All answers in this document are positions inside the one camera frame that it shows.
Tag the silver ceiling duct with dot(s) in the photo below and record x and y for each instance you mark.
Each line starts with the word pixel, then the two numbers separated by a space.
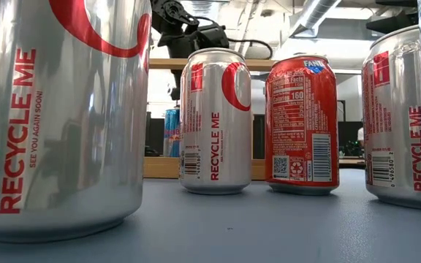
pixel 314 12

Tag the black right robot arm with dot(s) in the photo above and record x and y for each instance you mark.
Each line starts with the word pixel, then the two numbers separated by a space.
pixel 389 23

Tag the wooden desk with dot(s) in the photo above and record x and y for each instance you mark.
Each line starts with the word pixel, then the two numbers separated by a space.
pixel 351 163

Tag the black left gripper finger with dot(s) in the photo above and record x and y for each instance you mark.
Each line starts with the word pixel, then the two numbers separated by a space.
pixel 176 85

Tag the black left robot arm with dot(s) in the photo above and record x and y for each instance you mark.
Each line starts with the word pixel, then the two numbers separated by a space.
pixel 174 14

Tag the ceiling light strip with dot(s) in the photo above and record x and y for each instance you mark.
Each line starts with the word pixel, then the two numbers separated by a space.
pixel 345 71

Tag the silver Diet Coke can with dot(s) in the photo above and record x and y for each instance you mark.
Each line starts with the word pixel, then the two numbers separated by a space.
pixel 393 117
pixel 214 146
pixel 68 128

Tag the red Fanta can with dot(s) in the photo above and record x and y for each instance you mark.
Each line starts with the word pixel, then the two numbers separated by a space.
pixel 302 128

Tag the wooden slatted shelf rack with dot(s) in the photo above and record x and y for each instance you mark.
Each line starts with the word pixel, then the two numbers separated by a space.
pixel 159 168

